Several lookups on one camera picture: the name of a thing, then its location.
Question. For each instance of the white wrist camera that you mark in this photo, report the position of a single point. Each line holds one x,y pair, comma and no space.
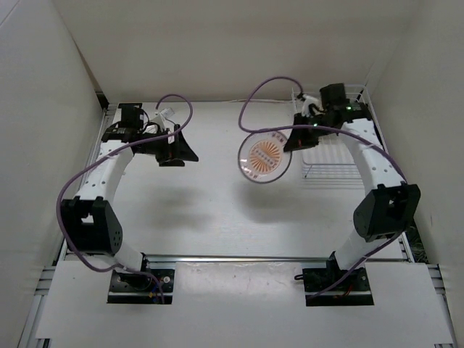
311,105
163,117

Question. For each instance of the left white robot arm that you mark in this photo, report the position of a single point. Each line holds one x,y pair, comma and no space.
88,220

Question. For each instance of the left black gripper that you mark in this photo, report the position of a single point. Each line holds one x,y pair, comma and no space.
174,154

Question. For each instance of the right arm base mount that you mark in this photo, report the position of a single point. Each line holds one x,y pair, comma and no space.
353,291

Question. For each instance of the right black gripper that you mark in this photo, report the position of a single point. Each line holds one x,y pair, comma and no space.
299,140

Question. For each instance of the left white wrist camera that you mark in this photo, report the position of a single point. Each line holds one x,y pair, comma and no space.
163,117

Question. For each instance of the white wire dish rack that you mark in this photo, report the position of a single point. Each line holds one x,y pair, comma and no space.
329,165

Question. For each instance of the white front cover board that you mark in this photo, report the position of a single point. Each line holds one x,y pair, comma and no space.
252,305

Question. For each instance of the aluminium frame rail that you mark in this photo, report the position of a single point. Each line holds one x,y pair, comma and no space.
170,258

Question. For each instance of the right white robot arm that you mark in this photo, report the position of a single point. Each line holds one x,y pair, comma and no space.
390,201

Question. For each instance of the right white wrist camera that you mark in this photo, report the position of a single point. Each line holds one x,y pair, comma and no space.
311,105

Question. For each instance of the white plate orange sunburst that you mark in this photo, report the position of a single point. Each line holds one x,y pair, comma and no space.
261,157

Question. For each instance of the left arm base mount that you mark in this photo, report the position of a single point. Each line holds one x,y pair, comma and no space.
130,289

